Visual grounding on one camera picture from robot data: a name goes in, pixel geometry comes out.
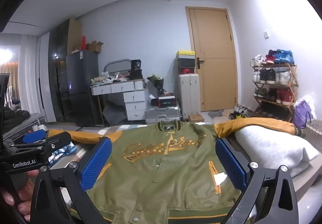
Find dark grey refrigerator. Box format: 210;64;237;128
66;49;100;126

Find yellow lid shoe box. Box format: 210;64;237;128
175;50;195;60

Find wooden door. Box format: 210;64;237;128
185;6;238;112

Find grey cloth cover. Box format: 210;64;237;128
102;100;127;122

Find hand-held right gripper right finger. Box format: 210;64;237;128
215;137;300;224

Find silver suitcase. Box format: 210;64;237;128
145;106;182;124

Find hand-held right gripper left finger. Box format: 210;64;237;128
30;137;112;224

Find white desk with drawers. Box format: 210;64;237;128
91;80;149;121

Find black box red logo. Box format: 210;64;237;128
177;66;196;75

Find pile of desk clutter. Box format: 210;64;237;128
91;72;131;86

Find white curtain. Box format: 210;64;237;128
19;34;49;124

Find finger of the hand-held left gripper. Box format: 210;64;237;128
15;132;72;157
4;130;48;150

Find blue white patterned cloth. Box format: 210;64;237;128
48;145;77;165

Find pile of loose shoes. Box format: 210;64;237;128
228;104;254;120

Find white folded quilt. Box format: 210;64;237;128
234;125;320;177

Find black and red shoe box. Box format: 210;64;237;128
151;96;178;108

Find dark cloth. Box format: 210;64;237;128
2;106;31;129

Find open cardboard box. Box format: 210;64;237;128
86;40;104;53

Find person's left hand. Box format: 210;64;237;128
0;170;40;222

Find tall brown cardboard panel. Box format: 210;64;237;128
67;18;82;51

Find white suitcase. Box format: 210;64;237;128
178;73;201;120

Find beige curtain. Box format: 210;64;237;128
0;61;20;109

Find rows of sneakers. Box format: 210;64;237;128
250;49;295;116

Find grey woven basket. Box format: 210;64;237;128
305;118;322;143

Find green varsity jacket yellow sleeves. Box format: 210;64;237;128
48;117;307;224

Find dark wardrobe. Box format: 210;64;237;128
48;19;71;122

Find purple bag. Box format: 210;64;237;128
293;100;314;129

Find arched mirror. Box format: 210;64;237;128
104;59;132;79

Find small white box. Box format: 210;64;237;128
31;123;48;132

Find black gift box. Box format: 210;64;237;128
130;59;142;72

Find green wrapped bouquet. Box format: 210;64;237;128
147;74;164;96

